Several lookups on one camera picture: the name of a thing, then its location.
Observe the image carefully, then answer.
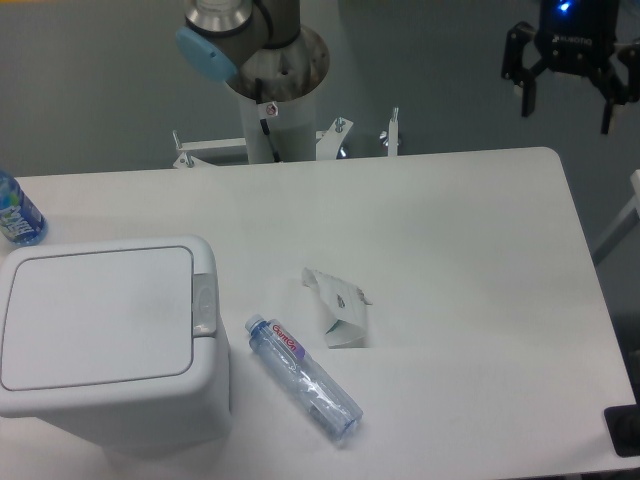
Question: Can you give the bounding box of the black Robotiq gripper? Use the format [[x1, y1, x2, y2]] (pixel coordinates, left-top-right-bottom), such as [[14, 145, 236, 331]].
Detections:
[[501, 0, 639, 134]]

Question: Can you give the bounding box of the grey robot arm with blue cap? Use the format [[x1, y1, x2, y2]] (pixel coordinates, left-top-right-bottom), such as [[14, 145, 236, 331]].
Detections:
[[175, 1, 639, 133]]

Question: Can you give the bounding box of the white trash can body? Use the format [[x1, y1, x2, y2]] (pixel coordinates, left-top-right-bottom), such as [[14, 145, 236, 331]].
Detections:
[[1, 235, 231, 449]]

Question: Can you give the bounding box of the white trash can lid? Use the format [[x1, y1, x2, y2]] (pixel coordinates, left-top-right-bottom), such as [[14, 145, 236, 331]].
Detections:
[[1, 247, 193, 392]]

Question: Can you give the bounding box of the white crumpled paper box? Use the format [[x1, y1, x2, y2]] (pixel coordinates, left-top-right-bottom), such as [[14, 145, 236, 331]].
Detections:
[[301, 268, 372, 349]]

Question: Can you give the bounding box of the black clamp at table corner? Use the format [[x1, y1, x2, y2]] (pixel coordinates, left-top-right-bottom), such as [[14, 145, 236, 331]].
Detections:
[[604, 404, 639, 458]]

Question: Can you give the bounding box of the clear empty plastic bottle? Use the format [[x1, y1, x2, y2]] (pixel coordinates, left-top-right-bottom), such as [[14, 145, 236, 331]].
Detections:
[[245, 315, 363, 443]]

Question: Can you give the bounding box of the grey lid push button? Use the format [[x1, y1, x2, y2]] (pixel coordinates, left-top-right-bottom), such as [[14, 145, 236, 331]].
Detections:
[[192, 274, 219, 337]]

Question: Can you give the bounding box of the blue label water bottle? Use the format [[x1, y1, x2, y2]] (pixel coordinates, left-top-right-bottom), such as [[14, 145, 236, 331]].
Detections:
[[1, 170, 48, 247]]

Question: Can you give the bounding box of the white frame at right edge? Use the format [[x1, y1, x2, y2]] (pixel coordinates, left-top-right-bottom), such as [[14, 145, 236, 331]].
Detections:
[[591, 170, 639, 265]]

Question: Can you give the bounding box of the white right clamp bracket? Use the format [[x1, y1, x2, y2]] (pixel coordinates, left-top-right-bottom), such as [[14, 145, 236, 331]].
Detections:
[[379, 106, 401, 157]]

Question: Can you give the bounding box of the white middle mounting bracket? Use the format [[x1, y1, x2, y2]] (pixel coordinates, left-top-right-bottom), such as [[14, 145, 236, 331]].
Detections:
[[316, 117, 354, 161]]

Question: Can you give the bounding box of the white mounting bracket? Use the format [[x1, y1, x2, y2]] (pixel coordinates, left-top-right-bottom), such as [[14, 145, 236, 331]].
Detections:
[[316, 117, 354, 161], [172, 130, 248, 169]]

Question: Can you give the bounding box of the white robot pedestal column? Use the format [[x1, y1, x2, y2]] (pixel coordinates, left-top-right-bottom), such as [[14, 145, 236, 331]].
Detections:
[[223, 24, 331, 164]]

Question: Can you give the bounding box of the white left mounting bracket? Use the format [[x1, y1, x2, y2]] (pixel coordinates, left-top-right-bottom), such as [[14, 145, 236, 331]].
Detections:
[[172, 130, 248, 169]]

